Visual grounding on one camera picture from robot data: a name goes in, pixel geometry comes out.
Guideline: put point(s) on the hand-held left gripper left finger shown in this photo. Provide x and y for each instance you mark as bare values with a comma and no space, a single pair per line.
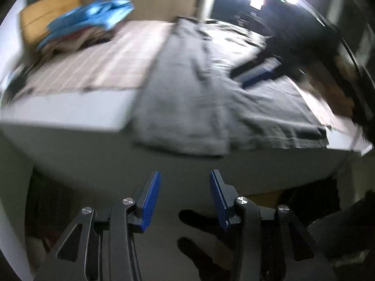
151,199

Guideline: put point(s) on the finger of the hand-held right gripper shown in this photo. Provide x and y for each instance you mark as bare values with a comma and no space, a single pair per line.
257,74

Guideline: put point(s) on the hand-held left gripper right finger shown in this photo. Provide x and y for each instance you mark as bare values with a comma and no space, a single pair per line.
219,199

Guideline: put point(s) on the grey flower print t-shirt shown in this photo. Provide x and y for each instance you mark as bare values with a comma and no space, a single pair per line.
181,93

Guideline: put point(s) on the white table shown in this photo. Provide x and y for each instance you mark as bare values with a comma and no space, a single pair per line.
73,137

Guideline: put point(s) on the blue striped garment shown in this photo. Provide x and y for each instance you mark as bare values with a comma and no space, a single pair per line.
93,14

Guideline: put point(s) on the beige knit sweater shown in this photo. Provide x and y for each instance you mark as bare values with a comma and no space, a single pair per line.
73,39

